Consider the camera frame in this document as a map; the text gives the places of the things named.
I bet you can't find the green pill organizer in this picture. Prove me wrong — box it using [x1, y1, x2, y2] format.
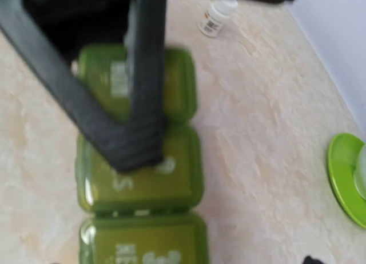
[75, 44, 209, 263]

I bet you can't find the green plate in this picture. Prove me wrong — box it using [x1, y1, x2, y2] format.
[326, 133, 365, 228]

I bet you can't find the small white pill bottle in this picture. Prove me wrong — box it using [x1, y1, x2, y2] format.
[198, 0, 238, 38]

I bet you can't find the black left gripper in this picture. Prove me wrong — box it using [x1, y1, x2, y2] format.
[1, 0, 166, 173]

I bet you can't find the red patterned white bowl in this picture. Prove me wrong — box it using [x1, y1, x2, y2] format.
[353, 145, 366, 200]

